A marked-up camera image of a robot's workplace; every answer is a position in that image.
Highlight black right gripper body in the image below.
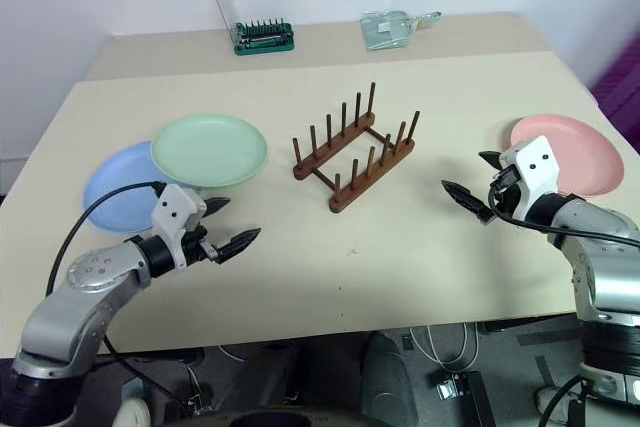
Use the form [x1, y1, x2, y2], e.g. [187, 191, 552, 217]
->
[488, 165, 525, 222]

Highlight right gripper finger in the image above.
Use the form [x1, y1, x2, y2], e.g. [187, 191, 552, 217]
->
[440, 179, 495, 225]
[478, 150, 507, 171]

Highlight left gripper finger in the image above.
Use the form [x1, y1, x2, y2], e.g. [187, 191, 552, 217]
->
[204, 196, 233, 221]
[216, 227, 263, 264]

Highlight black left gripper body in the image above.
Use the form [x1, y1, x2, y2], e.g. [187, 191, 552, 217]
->
[179, 219, 222, 267]

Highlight wooden dish rack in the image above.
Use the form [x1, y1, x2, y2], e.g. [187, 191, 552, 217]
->
[291, 81, 422, 214]

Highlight green plate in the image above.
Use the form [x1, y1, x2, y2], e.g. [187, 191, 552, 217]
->
[150, 112, 270, 190]

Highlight pink-red plate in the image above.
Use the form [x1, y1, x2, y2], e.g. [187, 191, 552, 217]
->
[509, 113, 627, 199]

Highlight blue plate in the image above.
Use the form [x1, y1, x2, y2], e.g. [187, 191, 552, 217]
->
[81, 140, 202, 235]

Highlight purple object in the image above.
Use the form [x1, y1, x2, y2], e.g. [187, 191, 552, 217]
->
[591, 30, 640, 154]

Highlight clear plastic bag with item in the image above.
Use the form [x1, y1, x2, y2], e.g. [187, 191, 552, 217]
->
[359, 9, 444, 52]

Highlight green screwdriver bit set case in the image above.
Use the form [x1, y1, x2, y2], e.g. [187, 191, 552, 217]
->
[209, 0, 297, 57]

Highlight white round wheel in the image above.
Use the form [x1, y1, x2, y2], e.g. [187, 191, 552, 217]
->
[111, 395, 152, 427]

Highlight black box with connector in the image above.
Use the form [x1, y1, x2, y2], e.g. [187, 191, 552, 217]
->
[431, 369, 490, 427]

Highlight dark rounded grey shape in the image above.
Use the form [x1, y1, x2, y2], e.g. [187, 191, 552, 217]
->
[359, 330, 420, 427]

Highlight white power strip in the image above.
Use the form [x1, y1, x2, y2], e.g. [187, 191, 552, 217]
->
[536, 384, 584, 419]

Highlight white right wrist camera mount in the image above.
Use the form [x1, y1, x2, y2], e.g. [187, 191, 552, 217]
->
[499, 134, 563, 224]

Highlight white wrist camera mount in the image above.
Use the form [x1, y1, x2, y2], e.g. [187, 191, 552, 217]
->
[151, 183, 208, 268]
[499, 134, 563, 224]

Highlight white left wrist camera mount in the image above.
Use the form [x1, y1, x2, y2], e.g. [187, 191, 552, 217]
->
[151, 183, 208, 268]

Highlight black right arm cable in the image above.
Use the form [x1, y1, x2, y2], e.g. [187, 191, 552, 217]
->
[488, 181, 640, 249]

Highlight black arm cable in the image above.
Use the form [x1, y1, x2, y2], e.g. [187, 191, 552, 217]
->
[488, 181, 640, 249]
[45, 180, 169, 298]

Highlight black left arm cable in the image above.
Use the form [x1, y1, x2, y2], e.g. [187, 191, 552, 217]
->
[45, 180, 169, 298]

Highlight white cable bundle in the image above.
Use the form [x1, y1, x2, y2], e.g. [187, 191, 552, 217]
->
[408, 322, 482, 369]

